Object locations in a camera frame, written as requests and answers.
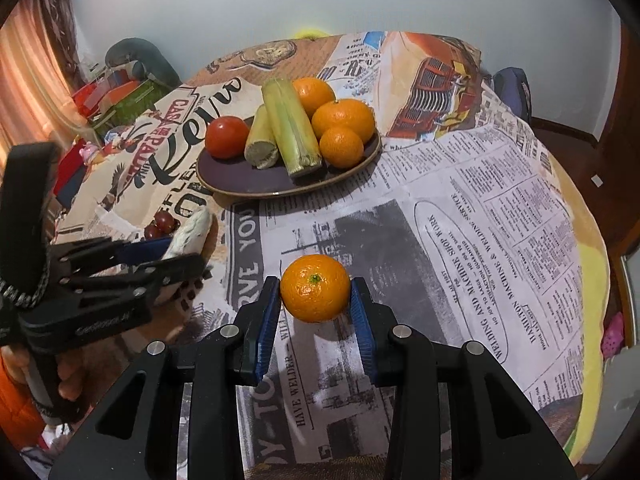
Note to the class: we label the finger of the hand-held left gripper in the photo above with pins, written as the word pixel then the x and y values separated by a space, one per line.
pixel 170 270
pixel 145 251

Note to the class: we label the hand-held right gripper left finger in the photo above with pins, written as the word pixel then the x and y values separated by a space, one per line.
pixel 265 325

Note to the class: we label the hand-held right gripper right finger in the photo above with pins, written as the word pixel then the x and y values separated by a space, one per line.
pixel 362 327

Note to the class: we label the beige bread roll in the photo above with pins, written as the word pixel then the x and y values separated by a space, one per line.
pixel 192 232

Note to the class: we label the small mandarin orange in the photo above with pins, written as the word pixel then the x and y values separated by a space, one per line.
pixel 341 148
pixel 315 287

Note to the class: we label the dark purple plate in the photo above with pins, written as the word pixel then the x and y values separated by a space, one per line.
pixel 240 180

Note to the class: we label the red tomato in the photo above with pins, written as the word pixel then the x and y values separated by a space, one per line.
pixel 226 137

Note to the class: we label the yellow corn cob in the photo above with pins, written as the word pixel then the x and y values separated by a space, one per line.
pixel 292 127
pixel 262 140

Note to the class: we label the large orange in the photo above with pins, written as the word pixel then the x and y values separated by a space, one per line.
pixel 344 119
pixel 312 92

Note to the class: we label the person's left hand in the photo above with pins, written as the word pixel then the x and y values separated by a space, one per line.
pixel 70 377

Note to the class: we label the dark red jujube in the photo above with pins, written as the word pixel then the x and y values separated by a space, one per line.
pixel 152 231

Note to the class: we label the dark red grapes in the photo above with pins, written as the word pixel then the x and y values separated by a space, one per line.
pixel 164 221

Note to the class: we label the red box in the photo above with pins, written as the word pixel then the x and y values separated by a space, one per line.
pixel 70 172

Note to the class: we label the pink bunny toy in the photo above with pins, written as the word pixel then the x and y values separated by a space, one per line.
pixel 91 151

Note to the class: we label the red gift bag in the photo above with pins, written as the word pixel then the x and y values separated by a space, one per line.
pixel 89 96

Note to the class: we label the orange curtain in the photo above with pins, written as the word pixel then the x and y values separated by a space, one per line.
pixel 30 60

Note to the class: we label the yellow cloth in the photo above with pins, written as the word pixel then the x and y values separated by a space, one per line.
pixel 595 270

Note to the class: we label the pink shoe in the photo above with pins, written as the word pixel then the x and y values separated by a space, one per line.
pixel 613 336

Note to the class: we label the blue chair back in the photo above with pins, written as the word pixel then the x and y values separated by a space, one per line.
pixel 512 90

